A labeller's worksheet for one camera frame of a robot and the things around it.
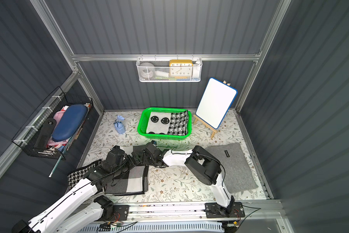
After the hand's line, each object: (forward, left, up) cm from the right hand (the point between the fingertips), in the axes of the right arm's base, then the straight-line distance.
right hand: (145, 158), depth 90 cm
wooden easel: (+25, -40, +4) cm, 47 cm away
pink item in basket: (-6, +36, +28) cm, 46 cm away
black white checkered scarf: (-14, +5, -1) cm, 14 cm away
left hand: (-6, +2, +10) cm, 11 cm away
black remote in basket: (-4, +38, +33) cm, 50 cm away
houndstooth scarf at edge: (-11, +37, +2) cm, 39 cm away
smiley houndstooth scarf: (+26, -17, +2) cm, 31 cm away
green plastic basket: (+23, +5, +4) cm, 24 cm away
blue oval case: (+6, +31, +32) cm, 45 cm away
